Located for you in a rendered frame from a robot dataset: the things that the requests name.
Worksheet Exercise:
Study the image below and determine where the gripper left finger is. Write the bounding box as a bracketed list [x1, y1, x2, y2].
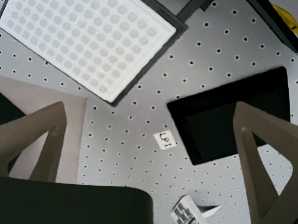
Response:
[0, 101, 67, 182]

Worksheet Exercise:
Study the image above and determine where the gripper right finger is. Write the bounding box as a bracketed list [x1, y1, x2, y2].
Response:
[233, 102, 298, 224]

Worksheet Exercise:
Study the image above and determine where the white multi-well plate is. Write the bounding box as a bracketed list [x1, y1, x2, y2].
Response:
[0, 0, 176, 102]

